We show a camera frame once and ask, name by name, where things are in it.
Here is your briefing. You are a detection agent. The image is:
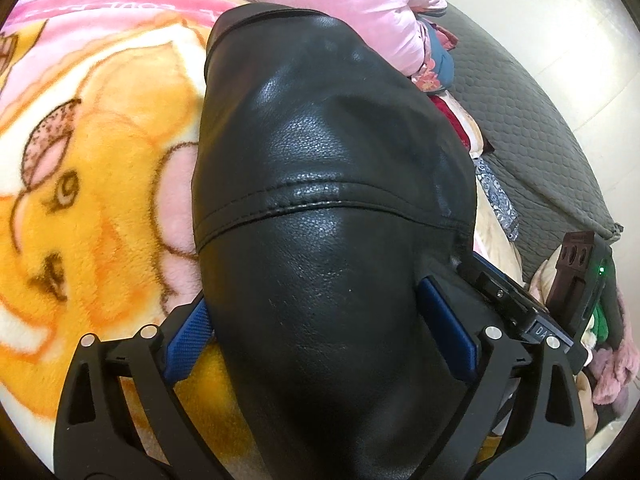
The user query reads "pink fuzzy garment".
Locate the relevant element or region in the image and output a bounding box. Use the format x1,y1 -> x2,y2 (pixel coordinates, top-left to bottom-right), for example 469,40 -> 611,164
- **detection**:
590,294 -> 639,405

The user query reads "blue patterned cloth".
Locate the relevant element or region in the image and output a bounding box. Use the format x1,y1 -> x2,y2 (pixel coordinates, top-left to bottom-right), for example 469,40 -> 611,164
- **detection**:
474,157 -> 520,242

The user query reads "pink cartoon fleece blanket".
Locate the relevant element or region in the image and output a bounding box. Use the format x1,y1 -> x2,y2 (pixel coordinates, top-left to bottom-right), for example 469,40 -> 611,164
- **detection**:
1,0 -> 236,467

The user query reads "black leather jacket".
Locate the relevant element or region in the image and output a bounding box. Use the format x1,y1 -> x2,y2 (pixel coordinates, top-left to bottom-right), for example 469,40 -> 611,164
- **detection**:
192,4 -> 476,479

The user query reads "beige plush bed cover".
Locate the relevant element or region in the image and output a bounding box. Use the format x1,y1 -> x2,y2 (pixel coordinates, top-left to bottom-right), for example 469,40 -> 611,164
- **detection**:
473,182 -> 524,285

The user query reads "green garment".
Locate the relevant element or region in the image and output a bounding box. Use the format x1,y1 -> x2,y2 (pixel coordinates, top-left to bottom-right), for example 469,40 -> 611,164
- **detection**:
582,304 -> 610,350

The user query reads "teal floral pillow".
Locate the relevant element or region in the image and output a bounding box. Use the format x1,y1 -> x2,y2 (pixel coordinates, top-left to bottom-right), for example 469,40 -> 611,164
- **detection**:
410,15 -> 458,94

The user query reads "grey quilted headboard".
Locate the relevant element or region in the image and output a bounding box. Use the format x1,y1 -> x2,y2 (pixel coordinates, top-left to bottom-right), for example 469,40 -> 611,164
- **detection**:
436,6 -> 623,276

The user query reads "red and cream pillow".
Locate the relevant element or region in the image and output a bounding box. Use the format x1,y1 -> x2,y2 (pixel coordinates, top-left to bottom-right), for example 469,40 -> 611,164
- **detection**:
430,91 -> 494,158

